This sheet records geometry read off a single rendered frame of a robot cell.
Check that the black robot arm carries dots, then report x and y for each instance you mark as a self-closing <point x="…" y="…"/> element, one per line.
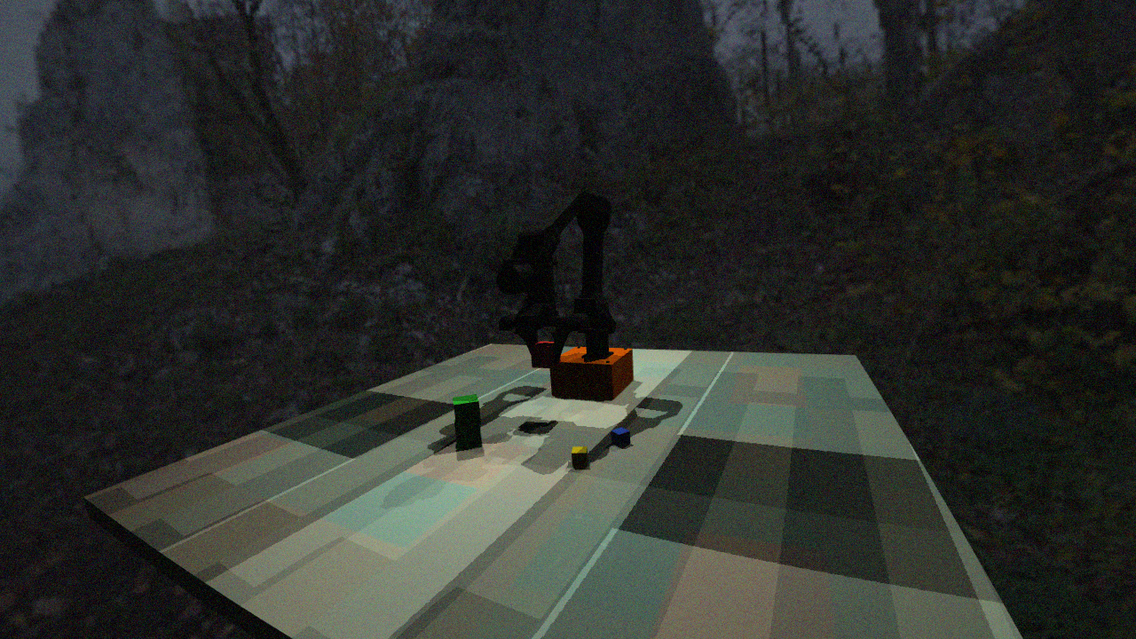
<point x="531" y="268"/>

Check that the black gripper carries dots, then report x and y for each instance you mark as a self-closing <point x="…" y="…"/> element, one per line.
<point x="564" y="325"/>

